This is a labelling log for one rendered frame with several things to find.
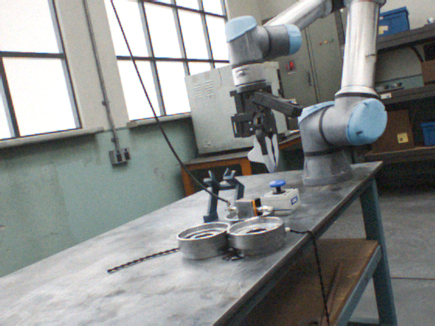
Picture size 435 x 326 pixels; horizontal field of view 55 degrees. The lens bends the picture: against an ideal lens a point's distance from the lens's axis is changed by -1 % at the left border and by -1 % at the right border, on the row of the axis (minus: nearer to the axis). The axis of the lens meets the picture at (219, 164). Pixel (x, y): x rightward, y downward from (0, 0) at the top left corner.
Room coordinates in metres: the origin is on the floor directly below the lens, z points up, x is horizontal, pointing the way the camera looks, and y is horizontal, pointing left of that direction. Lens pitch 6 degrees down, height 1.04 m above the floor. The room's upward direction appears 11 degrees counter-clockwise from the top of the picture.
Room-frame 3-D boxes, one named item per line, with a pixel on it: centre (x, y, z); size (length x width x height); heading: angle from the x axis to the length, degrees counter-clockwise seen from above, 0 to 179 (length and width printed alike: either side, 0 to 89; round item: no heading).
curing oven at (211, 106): (3.43, -0.28, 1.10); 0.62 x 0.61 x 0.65; 147
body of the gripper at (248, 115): (1.00, -0.10, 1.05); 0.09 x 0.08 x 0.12; 57
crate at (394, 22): (4.06, -1.75, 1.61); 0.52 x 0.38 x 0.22; 60
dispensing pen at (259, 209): (0.84, -0.06, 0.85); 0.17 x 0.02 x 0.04; 45
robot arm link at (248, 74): (1.00, -0.11, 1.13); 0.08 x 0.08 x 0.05
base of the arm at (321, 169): (1.27, -0.32, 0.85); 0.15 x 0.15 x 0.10
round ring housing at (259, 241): (0.75, -0.04, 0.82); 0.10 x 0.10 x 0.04
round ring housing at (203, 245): (0.79, 0.05, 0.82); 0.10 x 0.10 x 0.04
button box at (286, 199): (0.99, -0.13, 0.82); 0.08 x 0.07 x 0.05; 147
